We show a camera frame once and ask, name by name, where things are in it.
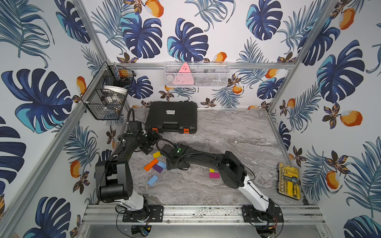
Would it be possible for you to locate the black wire basket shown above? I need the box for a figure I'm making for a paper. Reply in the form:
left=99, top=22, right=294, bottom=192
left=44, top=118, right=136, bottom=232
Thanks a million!
left=80, top=61, right=137, bottom=121

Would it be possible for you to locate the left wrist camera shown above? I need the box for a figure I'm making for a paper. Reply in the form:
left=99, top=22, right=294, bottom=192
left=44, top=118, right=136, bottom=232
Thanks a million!
left=127, top=121, right=143, bottom=134

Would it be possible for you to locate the black plastic tool case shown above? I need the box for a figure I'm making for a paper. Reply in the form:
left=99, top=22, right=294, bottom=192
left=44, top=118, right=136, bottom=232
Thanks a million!
left=145, top=101, right=197, bottom=134

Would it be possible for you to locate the yellow screwdriver bit set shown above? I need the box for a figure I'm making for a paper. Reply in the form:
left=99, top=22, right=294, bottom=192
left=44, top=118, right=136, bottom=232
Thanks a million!
left=277, top=163, right=302, bottom=200

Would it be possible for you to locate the dark purple block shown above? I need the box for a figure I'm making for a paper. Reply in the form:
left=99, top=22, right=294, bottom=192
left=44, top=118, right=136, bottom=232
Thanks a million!
left=152, top=164, right=164, bottom=174

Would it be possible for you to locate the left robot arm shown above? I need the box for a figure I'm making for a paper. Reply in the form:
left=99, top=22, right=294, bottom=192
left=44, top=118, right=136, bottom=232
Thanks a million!
left=95, top=132, right=162, bottom=212

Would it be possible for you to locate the orange block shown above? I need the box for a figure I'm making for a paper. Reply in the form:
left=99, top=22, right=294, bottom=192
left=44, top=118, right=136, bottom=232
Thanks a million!
left=144, top=158, right=159, bottom=172

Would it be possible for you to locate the magenta block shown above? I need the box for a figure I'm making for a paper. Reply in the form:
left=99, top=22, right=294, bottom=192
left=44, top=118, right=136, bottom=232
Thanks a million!
left=209, top=173, right=220, bottom=179

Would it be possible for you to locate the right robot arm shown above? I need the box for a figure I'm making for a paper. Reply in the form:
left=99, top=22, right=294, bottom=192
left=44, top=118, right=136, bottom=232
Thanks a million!
left=160, top=144, right=275, bottom=217

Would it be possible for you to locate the pink triangle item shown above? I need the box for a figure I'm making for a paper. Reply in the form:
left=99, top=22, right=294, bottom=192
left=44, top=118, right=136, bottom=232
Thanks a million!
left=172, top=62, right=194, bottom=86

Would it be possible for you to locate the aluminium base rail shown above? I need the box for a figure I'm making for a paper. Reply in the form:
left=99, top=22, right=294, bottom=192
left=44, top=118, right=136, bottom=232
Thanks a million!
left=82, top=205, right=325, bottom=226

